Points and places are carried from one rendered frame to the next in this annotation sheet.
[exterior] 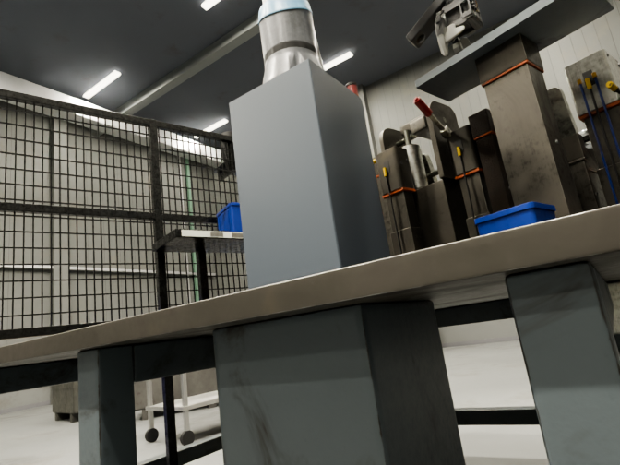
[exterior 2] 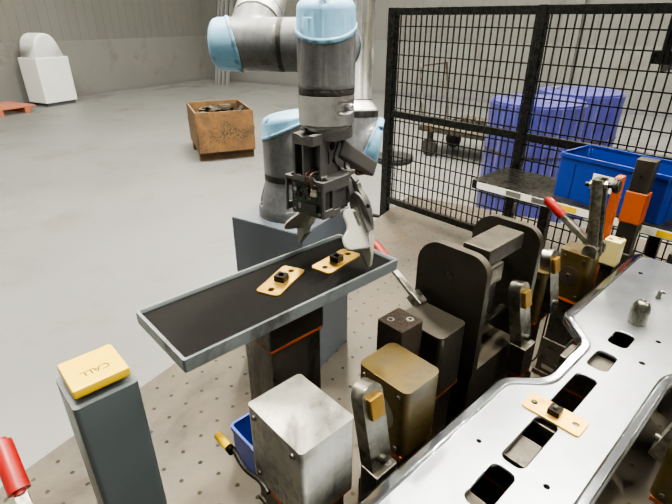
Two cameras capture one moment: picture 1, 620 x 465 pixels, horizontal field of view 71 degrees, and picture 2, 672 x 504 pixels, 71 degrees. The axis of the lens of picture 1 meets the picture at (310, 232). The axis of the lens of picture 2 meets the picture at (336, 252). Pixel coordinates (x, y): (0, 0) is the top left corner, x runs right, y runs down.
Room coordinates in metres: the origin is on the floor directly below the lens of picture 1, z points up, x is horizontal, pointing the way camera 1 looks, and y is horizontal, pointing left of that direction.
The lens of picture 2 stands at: (0.89, -1.06, 1.51)
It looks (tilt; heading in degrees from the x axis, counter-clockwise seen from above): 26 degrees down; 88
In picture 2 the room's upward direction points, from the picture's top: straight up
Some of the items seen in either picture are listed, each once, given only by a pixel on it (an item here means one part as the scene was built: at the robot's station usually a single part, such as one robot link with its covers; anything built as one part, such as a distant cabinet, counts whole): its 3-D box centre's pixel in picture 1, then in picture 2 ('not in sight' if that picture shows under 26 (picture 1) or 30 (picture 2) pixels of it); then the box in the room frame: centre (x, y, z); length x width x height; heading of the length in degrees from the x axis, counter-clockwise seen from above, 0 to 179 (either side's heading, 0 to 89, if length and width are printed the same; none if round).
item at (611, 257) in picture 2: not in sight; (595, 307); (1.55, -0.12, 0.88); 0.04 x 0.04 x 0.37; 41
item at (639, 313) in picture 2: not in sight; (639, 314); (1.48, -0.34, 1.02); 0.03 x 0.03 x 0.07
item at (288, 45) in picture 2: not in sight; (322, 45); (0.89, -0.30, 1.47); 0.11 x 0.11 x 0.08; 82
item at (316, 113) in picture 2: not in sight; (328, 111); (0.90, -0.41, 1.40); 0.08 x 0.08 x 0.05
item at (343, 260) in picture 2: not in sight; (336, 258); (0.91, -0.39, 1.17); 0.08 x 0.04 x 0.01; 50
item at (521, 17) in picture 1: (504, 48); (279, 287); (0.83, -0.46, 1.16); 0.37 x 0.14 x 0.02; 41
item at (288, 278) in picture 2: not in sight; (281, 277); (0.83, -0.45, 1.17); 0.08 x 0.04 x 0.01; 65
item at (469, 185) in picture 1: (479, 202); (415, 404); (1.05, -0.43, 0.89); 0.12 x 0.07 x 0.38; 131
